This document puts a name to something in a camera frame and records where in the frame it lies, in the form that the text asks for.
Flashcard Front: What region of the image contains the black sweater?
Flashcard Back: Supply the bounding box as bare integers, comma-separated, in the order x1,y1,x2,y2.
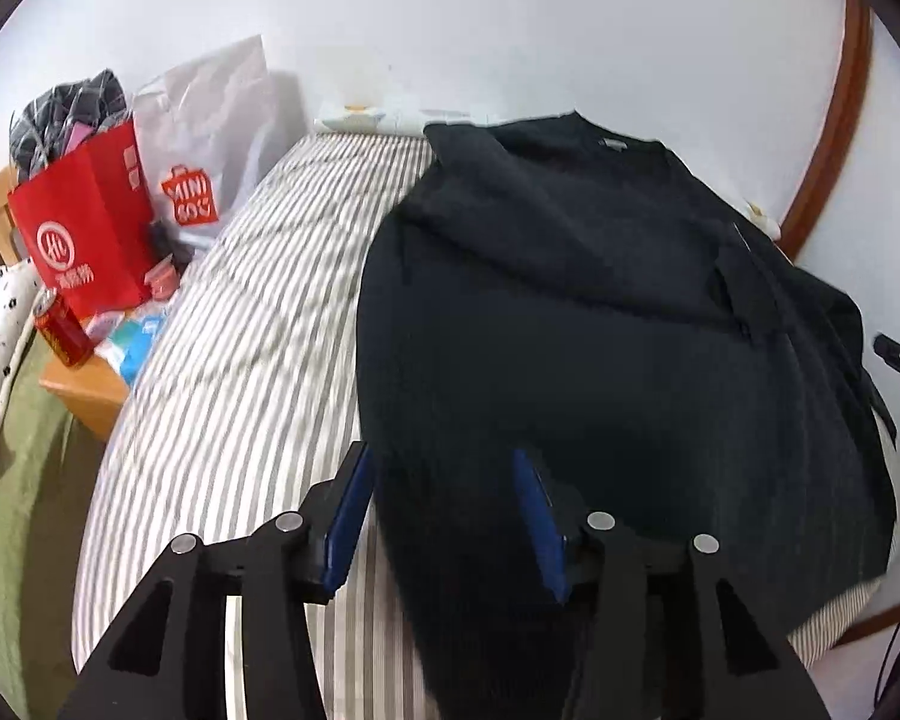
357,114,896,718

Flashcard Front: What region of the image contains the green bed sheet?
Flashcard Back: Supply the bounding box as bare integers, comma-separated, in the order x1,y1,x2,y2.
0,338,105,718

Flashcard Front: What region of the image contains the wooden nightstand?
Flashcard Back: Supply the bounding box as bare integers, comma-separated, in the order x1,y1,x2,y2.
38,299,175,442

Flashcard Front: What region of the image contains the striped grey white mattress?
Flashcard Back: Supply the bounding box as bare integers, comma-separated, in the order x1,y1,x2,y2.
71,135,884,718

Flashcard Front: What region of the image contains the blue tissue pack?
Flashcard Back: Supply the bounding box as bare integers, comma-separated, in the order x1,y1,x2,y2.
118,316,165,385

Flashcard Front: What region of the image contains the red drink can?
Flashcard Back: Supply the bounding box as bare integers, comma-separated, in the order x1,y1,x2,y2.
34,289,94,369

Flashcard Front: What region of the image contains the pink round container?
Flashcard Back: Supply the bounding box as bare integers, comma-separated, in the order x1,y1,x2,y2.
144,255,180,302

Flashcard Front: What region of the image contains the dark small bottle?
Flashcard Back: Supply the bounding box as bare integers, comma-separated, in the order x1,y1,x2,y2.
149,220,193,273

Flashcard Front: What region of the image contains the red paper shopping bag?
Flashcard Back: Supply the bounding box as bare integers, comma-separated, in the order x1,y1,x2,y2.
9,121,157,319

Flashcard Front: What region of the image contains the white Miniso plastic bag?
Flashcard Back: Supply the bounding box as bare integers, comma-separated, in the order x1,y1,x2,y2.
131,36,305,249

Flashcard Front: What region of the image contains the black plaid garment in bag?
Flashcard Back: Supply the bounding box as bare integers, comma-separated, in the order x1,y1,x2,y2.
9,70,130,184

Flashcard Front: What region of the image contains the brown wooden door frame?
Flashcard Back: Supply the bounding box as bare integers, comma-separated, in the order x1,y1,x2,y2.
779,0,873,260

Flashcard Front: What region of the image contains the white patterned sheet at wall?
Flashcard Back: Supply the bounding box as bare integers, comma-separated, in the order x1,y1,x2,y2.
313,103,473,137

